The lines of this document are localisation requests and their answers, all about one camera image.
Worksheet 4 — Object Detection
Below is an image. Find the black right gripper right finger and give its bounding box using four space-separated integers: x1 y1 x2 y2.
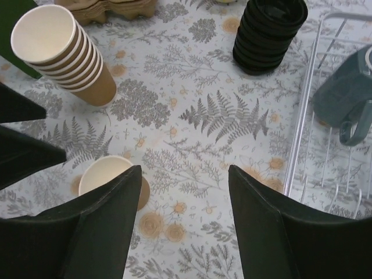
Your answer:
228 165 371 279

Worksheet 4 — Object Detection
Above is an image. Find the single brown paper cup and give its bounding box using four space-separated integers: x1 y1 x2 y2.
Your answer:
78 155 134 196

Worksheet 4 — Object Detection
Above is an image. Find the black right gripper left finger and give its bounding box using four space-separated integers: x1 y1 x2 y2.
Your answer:
0 164 143 279

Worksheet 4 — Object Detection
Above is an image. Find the white wire dish rack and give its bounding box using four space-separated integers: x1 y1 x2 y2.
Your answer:
283 12 371 219

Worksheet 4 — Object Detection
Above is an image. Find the dark teal mug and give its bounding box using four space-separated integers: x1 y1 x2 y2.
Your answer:
312 45 371 146

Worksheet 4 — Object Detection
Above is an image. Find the floral tablecloth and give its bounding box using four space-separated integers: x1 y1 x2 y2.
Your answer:
1 1 371 278

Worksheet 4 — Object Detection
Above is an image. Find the stack of paper cups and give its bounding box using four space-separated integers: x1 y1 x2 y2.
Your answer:
10 5 117 107

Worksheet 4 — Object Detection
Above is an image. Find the stack of black lids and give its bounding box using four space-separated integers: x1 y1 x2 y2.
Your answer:
232 0 308 76

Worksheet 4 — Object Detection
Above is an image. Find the green brown paper bag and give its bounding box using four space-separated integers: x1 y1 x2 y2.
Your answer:
0 0 44 81

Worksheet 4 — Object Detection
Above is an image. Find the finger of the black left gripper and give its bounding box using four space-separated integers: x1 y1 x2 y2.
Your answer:
0 83 47 122
0 124 67 191

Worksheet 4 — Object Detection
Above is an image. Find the cardboard cup carrier tray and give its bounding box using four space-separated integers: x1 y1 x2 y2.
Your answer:
54 0 158 26

